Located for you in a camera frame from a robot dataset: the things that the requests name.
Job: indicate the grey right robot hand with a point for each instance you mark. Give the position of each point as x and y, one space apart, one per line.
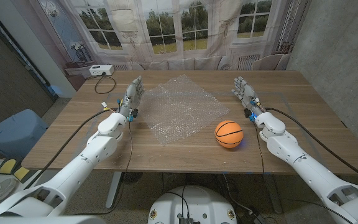
246 93

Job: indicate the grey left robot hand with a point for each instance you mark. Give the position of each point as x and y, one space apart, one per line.
130 96

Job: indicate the orange mini basketball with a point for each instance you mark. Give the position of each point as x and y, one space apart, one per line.
229 134

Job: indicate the clear bubble wrap sheet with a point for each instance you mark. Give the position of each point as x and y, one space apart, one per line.
179 109

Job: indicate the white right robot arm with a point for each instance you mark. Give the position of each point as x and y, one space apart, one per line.
309 168

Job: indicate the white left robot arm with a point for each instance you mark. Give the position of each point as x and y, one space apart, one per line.
73 168

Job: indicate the white power strip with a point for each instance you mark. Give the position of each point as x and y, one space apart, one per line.
101 70

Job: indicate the printed window backdrop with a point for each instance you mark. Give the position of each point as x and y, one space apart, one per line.
135 34

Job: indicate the white table leg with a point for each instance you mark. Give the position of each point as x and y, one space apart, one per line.
113 189

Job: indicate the grey table leg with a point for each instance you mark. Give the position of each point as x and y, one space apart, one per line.
273 193

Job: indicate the blue chair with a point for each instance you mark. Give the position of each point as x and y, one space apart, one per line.
14 133

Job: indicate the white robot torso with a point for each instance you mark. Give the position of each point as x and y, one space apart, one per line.
194 205

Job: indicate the yellow black foot pedal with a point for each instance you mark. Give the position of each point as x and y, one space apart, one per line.
22 173
7 166

